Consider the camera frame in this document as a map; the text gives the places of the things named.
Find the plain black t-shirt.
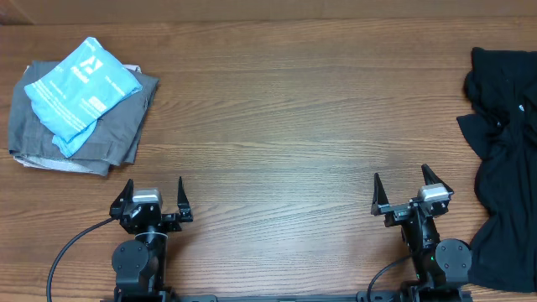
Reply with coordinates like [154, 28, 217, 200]
[457, 47, 536, 293]

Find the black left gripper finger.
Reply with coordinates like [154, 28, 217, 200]
[177, 177, 192, 216]
[109, 179, 134, 217]

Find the folded grey garment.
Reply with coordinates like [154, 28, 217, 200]
[8, 60, 160, 177]

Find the white folded cloth underneath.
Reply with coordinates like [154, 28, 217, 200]
[13, 64, 143, 174]

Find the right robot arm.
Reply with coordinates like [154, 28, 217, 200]
[365, 164, 473, 302]

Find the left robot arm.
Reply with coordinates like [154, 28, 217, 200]
[109, 180, 193, 302]

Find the folded light blue garment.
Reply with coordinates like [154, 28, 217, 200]
[24, 37, 142, 158]

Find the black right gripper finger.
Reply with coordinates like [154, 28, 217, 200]
[371, 173, 389, 216]
[421, 164, 454, 195]

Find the brown cardboard barrier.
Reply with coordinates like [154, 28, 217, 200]
[1, 0, 536, 25]

